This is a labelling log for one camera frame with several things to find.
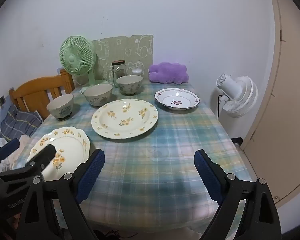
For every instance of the large round yellow flower plate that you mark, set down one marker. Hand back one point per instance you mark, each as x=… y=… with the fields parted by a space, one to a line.
x=125 y=120

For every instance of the blue striped cloth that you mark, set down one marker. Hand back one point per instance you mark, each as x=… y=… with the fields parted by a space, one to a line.
x=17 y=122

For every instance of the scalloped yellow flower plate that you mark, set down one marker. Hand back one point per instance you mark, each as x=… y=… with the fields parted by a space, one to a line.
x=70 y=150

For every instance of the purple plush cushion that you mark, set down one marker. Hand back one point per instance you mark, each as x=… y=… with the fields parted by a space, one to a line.
x=167 y=72

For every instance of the wall socket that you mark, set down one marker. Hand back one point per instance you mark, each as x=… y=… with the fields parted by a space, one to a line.
x=0 y=102

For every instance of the beige door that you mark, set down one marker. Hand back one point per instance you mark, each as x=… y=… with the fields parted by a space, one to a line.
x=285 y=105

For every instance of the green printed wall sheet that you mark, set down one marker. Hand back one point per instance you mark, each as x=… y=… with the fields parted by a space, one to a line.
x=125 y=47

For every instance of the floral ceramic bowl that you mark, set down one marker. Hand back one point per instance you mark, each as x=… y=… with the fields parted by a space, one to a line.
x=130 y=86
x=61 y=107
x=97 y=97

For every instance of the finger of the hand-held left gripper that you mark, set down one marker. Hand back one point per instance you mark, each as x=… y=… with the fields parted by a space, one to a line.
x=43 y=155
x=8 y=147

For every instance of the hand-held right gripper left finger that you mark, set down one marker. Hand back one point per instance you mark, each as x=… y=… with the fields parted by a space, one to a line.
x=90 y=175

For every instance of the glass jar with brown lid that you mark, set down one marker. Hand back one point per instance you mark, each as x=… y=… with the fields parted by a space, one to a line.
x=118 y=70

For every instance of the clear cotton swab container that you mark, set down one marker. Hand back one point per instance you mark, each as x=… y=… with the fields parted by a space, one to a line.
x=137 y=71

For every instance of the clear round container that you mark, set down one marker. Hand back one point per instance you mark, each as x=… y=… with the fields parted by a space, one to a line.
x=81 y=80

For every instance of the white red patterned plate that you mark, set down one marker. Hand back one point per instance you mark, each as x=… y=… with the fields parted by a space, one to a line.
x=176 y=100

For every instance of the white plastic bag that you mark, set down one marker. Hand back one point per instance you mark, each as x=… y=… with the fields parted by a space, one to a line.
x=0 y=143

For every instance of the green desk fan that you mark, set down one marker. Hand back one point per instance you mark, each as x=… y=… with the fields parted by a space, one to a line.
x=75 y=57

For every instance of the pale crumpled cloth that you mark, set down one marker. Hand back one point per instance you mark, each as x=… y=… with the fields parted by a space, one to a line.
x=15 y=158

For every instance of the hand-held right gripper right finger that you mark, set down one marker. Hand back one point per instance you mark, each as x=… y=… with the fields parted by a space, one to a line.
x=210 y=177

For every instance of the wooden chair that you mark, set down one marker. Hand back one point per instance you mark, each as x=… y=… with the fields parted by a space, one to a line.
x=32 y=90

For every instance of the white standing fan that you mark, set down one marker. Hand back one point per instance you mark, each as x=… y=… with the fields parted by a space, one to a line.
x=240 y=97

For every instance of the plaid tablecloth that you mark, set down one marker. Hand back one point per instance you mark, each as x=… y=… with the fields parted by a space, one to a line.
x=165 y=150

